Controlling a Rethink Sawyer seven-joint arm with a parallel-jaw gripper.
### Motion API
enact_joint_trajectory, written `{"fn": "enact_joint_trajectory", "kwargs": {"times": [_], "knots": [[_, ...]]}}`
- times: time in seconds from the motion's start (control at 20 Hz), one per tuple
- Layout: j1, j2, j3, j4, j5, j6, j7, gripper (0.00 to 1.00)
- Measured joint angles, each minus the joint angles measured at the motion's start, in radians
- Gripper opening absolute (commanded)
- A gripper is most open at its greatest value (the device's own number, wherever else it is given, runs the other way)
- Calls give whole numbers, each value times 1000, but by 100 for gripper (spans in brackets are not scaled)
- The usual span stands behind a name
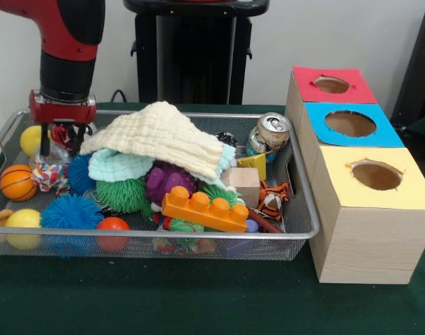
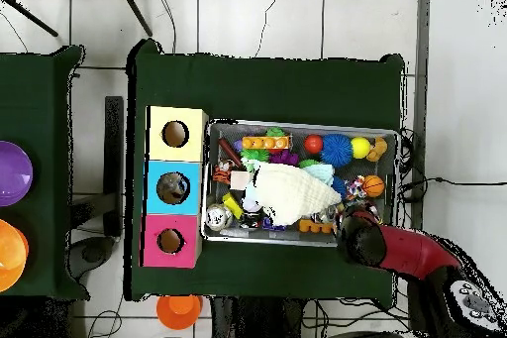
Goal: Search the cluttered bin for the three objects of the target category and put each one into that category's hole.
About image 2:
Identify cream knitted cloth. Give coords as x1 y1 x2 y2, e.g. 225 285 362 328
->
247 159 343 227

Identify mint knitted cloth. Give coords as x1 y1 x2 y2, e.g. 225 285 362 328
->
306 163 336 185

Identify silver mesh bin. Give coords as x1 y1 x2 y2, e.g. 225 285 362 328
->
199 117 402 248

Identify wooden box with three holes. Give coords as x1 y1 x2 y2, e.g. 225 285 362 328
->
140 105 210 270

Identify plain wooden cube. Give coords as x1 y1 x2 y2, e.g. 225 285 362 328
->
230 169 250 191

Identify orange toy building block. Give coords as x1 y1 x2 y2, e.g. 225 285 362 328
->
241 135 293 153

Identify tiger striped plush toy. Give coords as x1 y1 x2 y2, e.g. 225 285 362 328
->
212 159 234 185

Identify dark green table cloth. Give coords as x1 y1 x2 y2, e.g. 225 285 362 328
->
124 38 407 307
0 45 90 299

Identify blue spiky rubber ball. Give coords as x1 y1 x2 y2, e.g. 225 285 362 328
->
320 133 355 169

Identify yellow smooth ball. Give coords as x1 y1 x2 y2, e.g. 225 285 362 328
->
350 136 372 160

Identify orange toy basketball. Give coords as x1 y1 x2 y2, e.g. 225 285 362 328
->
361 174 386 198

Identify orange plastic cup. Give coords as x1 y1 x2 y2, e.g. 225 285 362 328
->
155 294 204 331

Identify purple plastic plate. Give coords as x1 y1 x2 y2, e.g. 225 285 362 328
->
0 140 34 207

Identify orange plastic bowl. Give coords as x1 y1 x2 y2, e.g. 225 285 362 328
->
0 218 30 293

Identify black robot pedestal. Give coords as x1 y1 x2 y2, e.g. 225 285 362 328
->
209 295 306 338

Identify black metal frame legs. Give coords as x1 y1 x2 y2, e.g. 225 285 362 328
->
0 0 153 38

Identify black cable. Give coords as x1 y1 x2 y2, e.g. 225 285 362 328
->
399 175 507 192

